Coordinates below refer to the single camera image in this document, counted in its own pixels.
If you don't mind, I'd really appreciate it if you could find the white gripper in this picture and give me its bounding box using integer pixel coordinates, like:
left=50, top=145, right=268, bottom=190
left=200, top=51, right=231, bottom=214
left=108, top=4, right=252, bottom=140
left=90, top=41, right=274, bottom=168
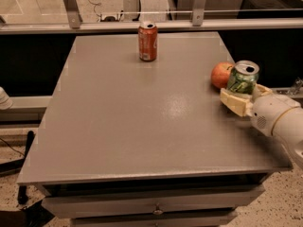
left=220, top=84, right=301, bottom=136

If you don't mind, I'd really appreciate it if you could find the green soda can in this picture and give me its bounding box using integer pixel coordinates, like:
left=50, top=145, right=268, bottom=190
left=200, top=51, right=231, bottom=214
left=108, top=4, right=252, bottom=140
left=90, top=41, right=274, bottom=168
left=227, top=61, right=259, bottom=95

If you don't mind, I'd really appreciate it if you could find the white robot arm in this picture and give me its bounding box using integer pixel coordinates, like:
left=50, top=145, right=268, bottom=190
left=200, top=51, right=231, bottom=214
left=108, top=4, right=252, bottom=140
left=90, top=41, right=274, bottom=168
left=220, top=84, right=303, bottom=168

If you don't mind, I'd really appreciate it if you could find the red apple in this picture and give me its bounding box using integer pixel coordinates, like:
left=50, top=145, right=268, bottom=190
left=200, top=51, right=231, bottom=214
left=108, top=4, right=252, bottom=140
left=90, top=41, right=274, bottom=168
left=211, top=61, right=234, bottom=89

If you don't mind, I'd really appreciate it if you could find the orange soda can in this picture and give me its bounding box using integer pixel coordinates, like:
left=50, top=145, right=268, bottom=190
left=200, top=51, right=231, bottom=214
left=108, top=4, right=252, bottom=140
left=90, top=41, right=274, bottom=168
left=138, top=21, right=158, bottom=61

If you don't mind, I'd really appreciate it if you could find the grey metal railing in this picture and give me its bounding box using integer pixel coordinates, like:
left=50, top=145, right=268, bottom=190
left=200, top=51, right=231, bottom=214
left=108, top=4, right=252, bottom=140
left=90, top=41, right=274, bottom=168
left=0, top=0, right=303, bottom=34

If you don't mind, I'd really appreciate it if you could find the grey cabinet with drawers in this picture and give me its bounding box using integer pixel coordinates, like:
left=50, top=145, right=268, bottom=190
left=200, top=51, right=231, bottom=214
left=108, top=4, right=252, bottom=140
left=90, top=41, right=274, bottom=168
left=18, top=32, right=292, bottom=227

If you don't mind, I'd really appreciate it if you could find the round metal drawer knob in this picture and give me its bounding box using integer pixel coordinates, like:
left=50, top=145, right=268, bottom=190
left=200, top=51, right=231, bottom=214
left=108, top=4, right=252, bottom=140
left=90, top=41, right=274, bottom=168
left=152, top=207, right=164, bottom=216

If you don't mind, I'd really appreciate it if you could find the white cylindrical object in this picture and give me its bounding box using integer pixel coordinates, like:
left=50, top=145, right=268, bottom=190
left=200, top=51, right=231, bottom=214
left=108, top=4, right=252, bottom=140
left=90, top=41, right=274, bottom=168
left=0, top=87, right=13, bottom=110

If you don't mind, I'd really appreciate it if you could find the black chair base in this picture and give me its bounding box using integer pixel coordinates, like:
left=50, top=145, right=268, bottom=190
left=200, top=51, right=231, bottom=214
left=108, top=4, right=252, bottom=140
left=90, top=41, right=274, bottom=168
left=0, top=131, right=54, bottom=227

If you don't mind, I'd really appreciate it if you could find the metal bracket clamp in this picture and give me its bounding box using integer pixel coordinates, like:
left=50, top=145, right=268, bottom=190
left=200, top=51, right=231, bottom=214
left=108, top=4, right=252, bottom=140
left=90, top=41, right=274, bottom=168
left=276, top=78, right=303, bottom=96

